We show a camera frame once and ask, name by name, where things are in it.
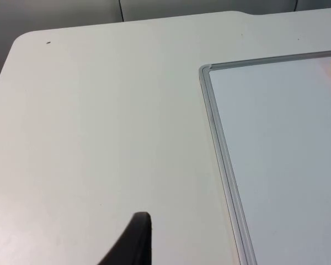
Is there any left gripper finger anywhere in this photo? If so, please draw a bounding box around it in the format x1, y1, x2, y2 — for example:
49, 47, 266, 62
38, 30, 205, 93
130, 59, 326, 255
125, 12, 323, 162
97, 211, 153, 265

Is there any grey-framed whiteboard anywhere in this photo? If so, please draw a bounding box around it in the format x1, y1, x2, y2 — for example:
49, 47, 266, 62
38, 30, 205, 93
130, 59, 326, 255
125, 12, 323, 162
199, 50, 331, 265

